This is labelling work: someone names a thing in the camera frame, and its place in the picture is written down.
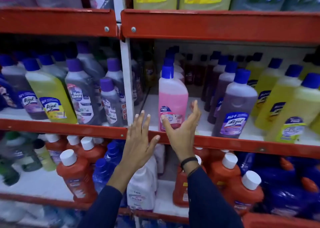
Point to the pink cleaner bottle blue cap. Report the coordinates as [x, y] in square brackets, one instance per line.
[172, 95]

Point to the person's right hand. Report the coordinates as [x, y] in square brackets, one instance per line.
[185, 140]

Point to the group of blue-capped lavender bottles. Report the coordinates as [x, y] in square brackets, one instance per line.
[15, 80]

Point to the red metal shelf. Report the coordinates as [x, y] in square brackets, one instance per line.
[200, 25]

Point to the white bottle white cap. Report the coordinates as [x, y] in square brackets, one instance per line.
[160, 157]
[140, 192]

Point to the black wrist band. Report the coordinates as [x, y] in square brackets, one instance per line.
[188, 161]

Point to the rows of yellow bottles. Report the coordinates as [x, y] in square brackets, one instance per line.
[270, 85]

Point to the yellow cleaner bottle pale label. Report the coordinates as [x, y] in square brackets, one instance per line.
[300, 105]

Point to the dark green bottle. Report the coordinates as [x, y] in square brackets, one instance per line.
[8, 174]

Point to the grey bottle green cap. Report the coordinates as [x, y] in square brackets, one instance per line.
[17, 147]

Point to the person's left forearm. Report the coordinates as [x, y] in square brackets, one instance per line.
[105, 205]

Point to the group of blue orange-capped bottles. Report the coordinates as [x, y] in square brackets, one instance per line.
[287, 185]

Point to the person's left hand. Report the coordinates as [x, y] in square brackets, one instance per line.
[137, 145]

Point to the yellow-green bottle blue cap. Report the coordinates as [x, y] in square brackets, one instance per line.
[50, 90]

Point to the person's right forearm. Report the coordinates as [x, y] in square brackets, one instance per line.
[207, 200]

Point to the group of orange white-capped bottles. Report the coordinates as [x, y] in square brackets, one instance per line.
[77, 177]
[237, 192]

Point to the row of small dark bottles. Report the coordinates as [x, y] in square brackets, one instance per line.
[190, 72]

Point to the small yellow bottle dark cap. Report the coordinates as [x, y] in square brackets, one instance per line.
[45, 157]

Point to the row of purple bottles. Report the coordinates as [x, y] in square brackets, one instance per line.
[221, 87]

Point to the pile of blue white packs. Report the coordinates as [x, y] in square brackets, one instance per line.
[62, 215]

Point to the purple cleaner bottle violet label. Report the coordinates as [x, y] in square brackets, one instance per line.
[237, 102]

